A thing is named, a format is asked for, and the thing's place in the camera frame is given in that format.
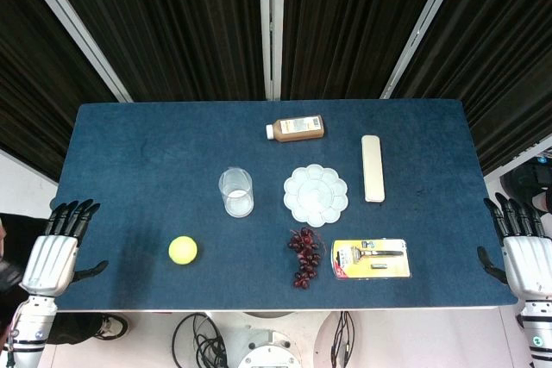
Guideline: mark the black shoe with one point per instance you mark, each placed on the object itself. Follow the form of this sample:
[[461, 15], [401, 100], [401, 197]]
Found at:
[[524, 180]]

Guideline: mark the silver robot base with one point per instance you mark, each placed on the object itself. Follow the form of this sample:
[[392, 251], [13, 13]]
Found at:
[[263, 342]]

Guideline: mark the clear plastic cup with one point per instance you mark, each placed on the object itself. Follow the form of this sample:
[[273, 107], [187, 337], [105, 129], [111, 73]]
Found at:
[[236, 195]]

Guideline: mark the brown bottle white cap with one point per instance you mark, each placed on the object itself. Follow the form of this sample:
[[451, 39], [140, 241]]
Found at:
[[297, 126]]

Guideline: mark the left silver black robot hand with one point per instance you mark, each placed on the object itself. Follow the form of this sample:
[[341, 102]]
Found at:
[[49, 260]]

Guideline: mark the black white sneaker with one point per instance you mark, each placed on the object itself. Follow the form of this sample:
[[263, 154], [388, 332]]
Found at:
[[113, 326]]

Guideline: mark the yellow razor blister pack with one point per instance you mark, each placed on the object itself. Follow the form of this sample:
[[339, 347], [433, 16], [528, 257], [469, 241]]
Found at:
[[370, 258]]

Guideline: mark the dark red grape bunch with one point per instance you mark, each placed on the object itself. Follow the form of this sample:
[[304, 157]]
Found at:
[[305, 256]]

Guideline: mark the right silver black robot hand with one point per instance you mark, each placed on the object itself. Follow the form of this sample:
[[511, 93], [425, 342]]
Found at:
[[526, 262]]

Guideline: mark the white flower-shaped paint palette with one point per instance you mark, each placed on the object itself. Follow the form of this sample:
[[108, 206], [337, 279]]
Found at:
[[315, 195]]

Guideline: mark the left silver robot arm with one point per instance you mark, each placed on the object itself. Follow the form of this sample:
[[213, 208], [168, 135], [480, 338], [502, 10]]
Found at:
[[28, 333]]

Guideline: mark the blue table cloth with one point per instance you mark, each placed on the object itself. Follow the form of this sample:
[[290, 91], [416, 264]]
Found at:
[[151, 170]]

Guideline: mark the black curtain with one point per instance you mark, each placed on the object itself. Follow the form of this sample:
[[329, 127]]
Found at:
[[172, 27]]

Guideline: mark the white metal frame post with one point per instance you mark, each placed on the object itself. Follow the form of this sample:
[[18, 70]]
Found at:
[[271, 23], [73, 27], [420, 27]]

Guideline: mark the beige rectangular case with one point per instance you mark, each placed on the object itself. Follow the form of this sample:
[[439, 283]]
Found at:
[[373, 168]]

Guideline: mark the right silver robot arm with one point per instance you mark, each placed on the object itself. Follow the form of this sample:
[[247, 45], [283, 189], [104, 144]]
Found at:
[[537, 329]]

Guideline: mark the yellow ball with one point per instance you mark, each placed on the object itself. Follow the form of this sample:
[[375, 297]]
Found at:
[[183, 250]]

